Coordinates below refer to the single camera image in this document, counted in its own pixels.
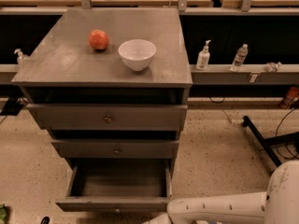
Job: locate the grey bottom drawer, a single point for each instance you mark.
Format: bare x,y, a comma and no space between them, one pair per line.
124,185

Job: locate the grey drawer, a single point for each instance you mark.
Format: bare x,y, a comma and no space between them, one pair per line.
109,117
124,185
151,149

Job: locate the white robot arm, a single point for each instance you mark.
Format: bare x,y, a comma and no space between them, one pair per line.
278,205

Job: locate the grey wooden drawer cabinet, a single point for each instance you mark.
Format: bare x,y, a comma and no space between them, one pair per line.
65,69

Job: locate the grey top drawer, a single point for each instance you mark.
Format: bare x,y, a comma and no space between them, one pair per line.
109,117

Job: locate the grey middle drawer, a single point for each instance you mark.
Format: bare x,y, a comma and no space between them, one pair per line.
151,149

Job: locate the white ceramic bowl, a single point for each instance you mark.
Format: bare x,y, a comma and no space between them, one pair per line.
137,54

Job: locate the white pump lotion bottle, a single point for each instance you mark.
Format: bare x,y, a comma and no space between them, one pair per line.
203,57

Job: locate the red apple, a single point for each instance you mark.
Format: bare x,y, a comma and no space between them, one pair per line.
98,39

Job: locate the clear plastic water bottle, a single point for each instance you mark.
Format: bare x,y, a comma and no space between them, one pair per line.
239,58

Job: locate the crumpled clear plastic wrap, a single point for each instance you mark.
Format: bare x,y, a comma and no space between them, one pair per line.
272,67

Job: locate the clear pump bottle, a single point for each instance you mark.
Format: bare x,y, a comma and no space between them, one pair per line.
21,57

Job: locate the orange spray can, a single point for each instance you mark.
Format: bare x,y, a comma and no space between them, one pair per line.
290,99

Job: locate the black wheeled stand base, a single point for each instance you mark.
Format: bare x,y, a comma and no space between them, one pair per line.
268,143

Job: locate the green object at edge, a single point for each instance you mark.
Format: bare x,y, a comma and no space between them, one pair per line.
3,214

